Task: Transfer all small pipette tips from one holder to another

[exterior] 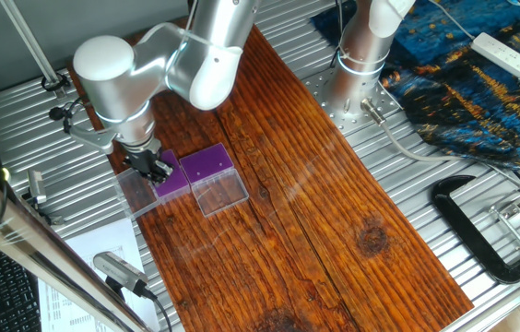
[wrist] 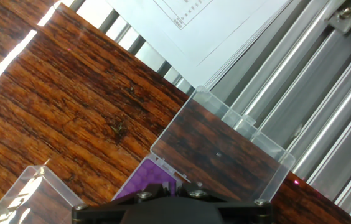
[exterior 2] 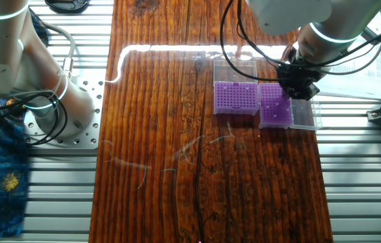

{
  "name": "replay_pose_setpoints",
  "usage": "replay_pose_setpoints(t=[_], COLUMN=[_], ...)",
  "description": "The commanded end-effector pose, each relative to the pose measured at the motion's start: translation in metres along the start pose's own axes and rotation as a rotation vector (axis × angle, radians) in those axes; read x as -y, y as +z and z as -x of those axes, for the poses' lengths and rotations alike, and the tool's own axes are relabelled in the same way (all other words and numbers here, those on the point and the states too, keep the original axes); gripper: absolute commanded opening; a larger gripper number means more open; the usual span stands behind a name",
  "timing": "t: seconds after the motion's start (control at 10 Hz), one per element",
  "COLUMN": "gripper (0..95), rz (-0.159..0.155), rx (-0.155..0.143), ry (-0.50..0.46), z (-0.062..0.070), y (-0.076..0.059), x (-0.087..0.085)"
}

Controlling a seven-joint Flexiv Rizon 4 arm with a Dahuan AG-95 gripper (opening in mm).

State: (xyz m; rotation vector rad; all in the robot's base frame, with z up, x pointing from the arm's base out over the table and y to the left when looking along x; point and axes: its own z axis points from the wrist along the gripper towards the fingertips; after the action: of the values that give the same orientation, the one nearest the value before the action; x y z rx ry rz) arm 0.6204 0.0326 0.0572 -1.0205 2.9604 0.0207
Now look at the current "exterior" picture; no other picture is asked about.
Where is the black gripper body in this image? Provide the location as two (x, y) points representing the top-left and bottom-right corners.
(124, 145), (164, 174)

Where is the aluminium profile post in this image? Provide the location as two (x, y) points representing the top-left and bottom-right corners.
(0, 0), (70, 101)

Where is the brown wooden board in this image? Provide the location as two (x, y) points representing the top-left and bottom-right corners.
(65, 18), (476, 332)

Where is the silver camera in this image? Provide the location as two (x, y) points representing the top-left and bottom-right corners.
(92, 251), (150, 299)

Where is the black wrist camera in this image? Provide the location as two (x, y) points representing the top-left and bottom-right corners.
(48, 105), (70, 122)

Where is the small grey camera box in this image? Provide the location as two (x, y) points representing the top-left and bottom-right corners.
(27, 169), (48, 206)

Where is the blue patterned cloth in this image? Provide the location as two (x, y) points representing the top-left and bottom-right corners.
(310, 0), (520, 171)

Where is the white power cable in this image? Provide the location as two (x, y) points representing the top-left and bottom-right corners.
(427, 0), (476, 42)

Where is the black keyboard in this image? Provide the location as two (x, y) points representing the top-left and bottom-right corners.
(0, 228), (43, 332)

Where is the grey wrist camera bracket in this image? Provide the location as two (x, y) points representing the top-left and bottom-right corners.
(68, 123), (117, 156)

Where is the grey cable with metal connector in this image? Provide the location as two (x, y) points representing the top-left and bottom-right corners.
(360, 97), (520, 185)

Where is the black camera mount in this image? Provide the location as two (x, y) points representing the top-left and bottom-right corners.
(19, 191), (66, 228)

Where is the black camera cable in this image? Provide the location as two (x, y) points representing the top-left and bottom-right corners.
(142, 288), (174, 332)

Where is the black C-clamp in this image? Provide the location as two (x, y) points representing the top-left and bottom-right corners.
(431, 173), (520, 286)

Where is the silver perforated base plate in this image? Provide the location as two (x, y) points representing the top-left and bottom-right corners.
(303, 68), (404, 137)

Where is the purple pipette tip box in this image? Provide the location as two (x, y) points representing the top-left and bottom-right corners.
(112, 148), (193, 219)
(179, 142), (251, 219)

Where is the shiny metal bar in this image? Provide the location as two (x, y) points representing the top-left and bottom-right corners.
(0, 151), (153, 332)

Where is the white power strip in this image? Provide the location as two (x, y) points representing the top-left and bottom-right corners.
(470, 31), (520, 78)

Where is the white printed paper sheet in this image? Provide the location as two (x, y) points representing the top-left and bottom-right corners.
(38, 217), (162, 332)

